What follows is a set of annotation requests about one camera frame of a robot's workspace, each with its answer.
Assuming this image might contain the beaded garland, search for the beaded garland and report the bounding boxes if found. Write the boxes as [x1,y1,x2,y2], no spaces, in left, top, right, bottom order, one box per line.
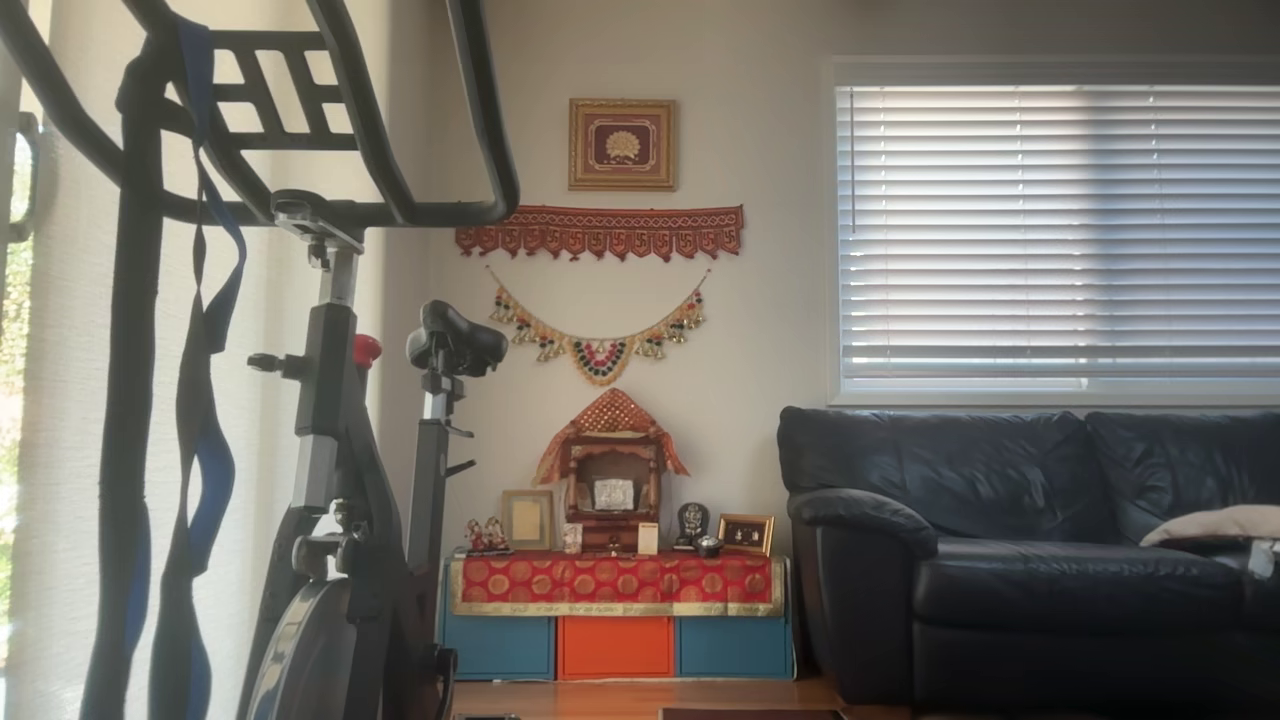
[485,265,713,388]

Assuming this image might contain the wooden shrine with canopy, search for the wooden shrine with canopy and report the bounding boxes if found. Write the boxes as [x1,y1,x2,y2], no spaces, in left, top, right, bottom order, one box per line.
[532,388,691,556]

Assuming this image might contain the red gold patterned cloth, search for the red gold patterned cloth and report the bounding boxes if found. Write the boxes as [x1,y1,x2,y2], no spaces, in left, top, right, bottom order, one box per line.
[448,553,787,617]

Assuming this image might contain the small figurines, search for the small figurines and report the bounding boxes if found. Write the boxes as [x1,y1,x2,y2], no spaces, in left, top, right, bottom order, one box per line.
[463,517,513,556]

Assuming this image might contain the blue and orange cabinet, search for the blue and orange cabinet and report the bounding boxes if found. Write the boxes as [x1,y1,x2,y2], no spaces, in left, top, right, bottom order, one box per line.
[438,558,796,683]

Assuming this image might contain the black exercise bike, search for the black exercise bike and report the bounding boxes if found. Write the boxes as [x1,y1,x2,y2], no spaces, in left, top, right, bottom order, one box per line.
[0,0,521,720]

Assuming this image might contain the sheer white curtain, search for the sheer white curtain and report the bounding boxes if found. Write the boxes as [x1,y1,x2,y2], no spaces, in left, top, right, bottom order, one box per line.
[20,0,391,720]

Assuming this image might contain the black leather sofa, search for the black leather sofa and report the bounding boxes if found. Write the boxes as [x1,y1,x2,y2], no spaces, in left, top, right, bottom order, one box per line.
[777,405,1280,716]

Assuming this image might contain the white window blind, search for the white window blind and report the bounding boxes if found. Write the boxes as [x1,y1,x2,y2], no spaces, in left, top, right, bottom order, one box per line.
[828,58,1280,406]

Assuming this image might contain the beige cushion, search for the beige cushion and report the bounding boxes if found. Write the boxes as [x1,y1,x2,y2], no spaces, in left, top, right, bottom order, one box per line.
[1140,504,1280,549]

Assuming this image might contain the red embroidered wall hanging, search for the red embroidered wall hanging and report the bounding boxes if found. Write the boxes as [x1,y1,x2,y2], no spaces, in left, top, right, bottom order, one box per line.
[455,204,746,264]

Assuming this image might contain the pale picture frame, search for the pale picture frame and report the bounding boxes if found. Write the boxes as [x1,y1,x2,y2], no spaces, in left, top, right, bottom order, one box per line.
[500,488,556,552]

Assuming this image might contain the small gold picture frame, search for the small gold picture frame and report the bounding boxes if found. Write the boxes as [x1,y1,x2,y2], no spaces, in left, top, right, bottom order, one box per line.
[717,513,776,558]

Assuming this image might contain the gold framed wall picture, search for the gold framed wall picture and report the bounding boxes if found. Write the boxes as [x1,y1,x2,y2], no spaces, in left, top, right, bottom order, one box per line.
[568,97,679,193]

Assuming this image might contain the blue black strap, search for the blue black strap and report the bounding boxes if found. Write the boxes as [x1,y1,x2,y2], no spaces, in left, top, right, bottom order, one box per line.
[80,40,166,720]
[150,15,249,720]

